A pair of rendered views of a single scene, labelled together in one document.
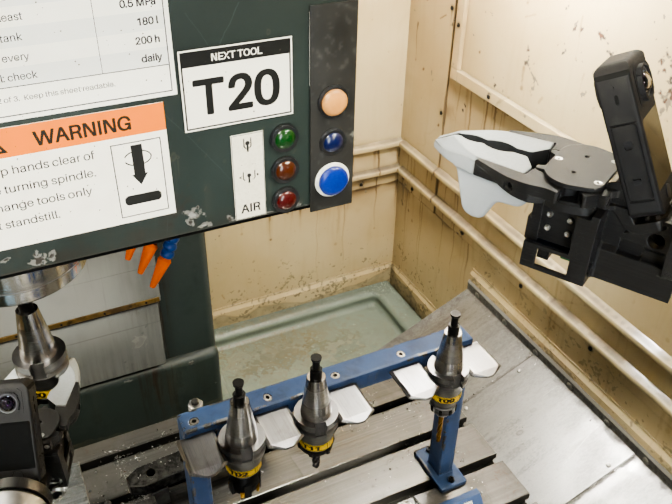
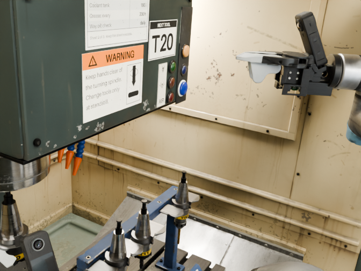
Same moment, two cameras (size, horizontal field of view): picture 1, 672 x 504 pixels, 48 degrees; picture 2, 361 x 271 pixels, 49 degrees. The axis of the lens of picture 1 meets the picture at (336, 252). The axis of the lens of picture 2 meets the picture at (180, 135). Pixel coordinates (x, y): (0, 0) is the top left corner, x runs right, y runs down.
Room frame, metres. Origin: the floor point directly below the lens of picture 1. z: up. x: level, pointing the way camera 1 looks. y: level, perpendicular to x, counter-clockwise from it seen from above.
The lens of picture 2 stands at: (-0.04, 0.49, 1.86)
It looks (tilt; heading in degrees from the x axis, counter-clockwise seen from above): 21 degrees down; 324
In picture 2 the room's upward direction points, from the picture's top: 4 degrees clockwise
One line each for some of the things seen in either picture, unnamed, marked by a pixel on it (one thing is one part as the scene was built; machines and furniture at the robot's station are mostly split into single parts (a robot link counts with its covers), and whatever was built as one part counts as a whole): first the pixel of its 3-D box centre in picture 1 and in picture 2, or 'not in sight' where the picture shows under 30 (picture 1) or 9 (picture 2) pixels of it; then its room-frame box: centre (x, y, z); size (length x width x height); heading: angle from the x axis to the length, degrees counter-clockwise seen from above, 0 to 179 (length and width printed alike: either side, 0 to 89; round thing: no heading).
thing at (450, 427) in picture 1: (447, 411); (172, 233); (0.92, -0.20, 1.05); 0.10 x 0.05 x 0.30; 26
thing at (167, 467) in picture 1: (201, 463); not in sight; (0.89, 0.23, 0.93); 0.26 x 0.05 x 0.06; 121
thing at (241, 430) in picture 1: (240, 419); (118, 243); (0.70, 0.12, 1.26); 0.04 x 0.04 x 0.07
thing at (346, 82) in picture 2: not in sight; (343, 71); (0.45, -0.28, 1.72); 0.08 x 0.05 x 0.08; 147
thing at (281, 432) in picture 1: (279, 430); (130, 247); (0.72, 0.07, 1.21); 0.07 x 0.05 x 0.01; 26
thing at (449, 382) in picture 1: (447, 371); (181, 204); (0.84, -0.17, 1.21); 0.06 x 0.06 x 0.03
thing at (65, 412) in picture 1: (58, 411); not in sight; (0.63, 0.32, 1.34); 0.09 x 0.05 x 0.02; 175
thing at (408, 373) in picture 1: (416, 382); (172, 211); (0.82, -0.12, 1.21); 0.07 x 0.05 x 0.01; 26
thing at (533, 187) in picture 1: (532, 178); (282, 60); (0.50, -0.15, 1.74); 0.09 x 0.05 x 0.02; 57
